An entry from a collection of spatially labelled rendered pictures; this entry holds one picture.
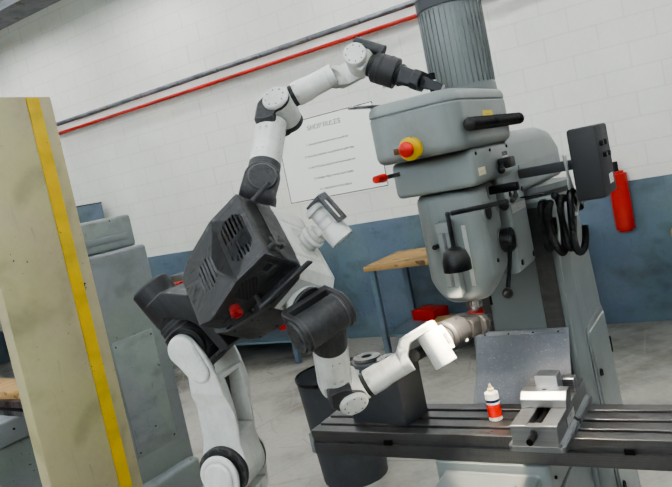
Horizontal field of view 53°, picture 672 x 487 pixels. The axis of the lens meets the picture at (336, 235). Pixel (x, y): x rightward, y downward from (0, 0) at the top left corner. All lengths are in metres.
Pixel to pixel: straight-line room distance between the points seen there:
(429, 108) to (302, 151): 5.51
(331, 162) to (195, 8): 2.38
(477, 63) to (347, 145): 4.86
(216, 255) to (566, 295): 1.20
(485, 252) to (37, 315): 1.81
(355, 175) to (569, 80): 2.24
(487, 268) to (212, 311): 0.75
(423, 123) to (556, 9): 4.54
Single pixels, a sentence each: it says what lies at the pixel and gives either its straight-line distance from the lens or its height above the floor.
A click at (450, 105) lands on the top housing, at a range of 1.74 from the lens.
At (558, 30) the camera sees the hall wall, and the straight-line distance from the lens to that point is 6.20.
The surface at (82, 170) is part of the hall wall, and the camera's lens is 9.56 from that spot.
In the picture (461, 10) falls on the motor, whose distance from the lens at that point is 2.15.
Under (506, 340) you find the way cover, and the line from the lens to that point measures 2.41.
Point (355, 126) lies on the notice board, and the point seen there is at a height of 2.17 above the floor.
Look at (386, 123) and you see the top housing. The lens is 1.79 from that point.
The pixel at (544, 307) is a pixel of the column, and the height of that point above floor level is 1.17.
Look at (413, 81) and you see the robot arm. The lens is 1.92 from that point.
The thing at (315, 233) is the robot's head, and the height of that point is 1.60.
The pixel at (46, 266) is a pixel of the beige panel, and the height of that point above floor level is 1.61.
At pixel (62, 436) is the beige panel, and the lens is 3.02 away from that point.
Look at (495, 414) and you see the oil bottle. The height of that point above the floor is 0.96.
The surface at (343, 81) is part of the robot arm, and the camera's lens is 2.04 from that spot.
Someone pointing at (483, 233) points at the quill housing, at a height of 1.50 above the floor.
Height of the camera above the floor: 1.73
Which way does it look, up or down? 5 degrees down
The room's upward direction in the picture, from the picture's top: 12 degrees counter-clockwise
